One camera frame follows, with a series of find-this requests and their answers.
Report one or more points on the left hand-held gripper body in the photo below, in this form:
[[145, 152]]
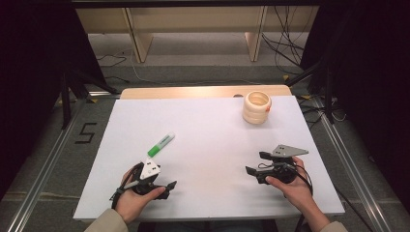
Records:
[[149, 169]]

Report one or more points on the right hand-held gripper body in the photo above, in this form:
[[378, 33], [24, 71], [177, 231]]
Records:
[[279, 167]]

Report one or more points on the green and white marker pen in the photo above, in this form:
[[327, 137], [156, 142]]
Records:
[[161, 145]]

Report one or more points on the cream ridged pen holder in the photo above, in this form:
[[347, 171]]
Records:
[[257, 108]]

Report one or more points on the person's right hand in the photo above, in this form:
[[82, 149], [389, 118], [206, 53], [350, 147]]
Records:
[[296, 191]]

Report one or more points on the person's left hand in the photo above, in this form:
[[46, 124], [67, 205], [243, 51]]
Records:
[[132, 203]]

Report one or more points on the white table mat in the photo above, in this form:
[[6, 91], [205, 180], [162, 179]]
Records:
[[209, 145]]

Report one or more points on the person's dark trousers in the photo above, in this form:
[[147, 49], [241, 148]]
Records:
[[209, 226]]

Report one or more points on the black metal stand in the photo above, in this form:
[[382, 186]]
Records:
[[66, 96], [327, 83]]

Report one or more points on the black curtain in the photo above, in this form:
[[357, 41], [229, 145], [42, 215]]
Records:
[[38, 80], [374, 96]]

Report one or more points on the beige wooden desk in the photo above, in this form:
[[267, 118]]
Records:
[[193, 19]]

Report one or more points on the aluminium floor rail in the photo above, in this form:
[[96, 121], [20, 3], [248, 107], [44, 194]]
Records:
[[42, 170], [354, 167]]

